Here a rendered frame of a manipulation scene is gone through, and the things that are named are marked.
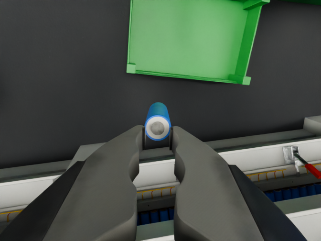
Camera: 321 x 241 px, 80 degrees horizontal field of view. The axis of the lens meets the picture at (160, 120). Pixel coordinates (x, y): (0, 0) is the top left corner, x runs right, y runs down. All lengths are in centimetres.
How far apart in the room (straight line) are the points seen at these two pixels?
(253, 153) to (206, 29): 33
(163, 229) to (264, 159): 31
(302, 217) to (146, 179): 28
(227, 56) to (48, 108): 50
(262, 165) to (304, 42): 37
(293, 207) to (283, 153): 20
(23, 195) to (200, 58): 52
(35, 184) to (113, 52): 35
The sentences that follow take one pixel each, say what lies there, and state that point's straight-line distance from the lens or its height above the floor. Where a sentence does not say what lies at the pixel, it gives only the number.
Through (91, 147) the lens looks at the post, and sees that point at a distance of 57.
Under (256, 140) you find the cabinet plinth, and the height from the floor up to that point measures 4.
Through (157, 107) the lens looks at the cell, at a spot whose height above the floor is 38.
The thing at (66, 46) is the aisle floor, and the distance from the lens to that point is 55.
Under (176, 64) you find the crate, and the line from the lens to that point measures 53.
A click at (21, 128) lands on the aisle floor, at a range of 63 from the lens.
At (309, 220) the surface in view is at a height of 34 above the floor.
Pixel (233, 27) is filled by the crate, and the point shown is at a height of 0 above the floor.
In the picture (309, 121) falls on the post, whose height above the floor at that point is 2.
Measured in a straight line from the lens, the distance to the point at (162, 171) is 45.
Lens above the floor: 52
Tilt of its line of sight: 70 degrees down
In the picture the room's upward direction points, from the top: 156 degrees clockwise
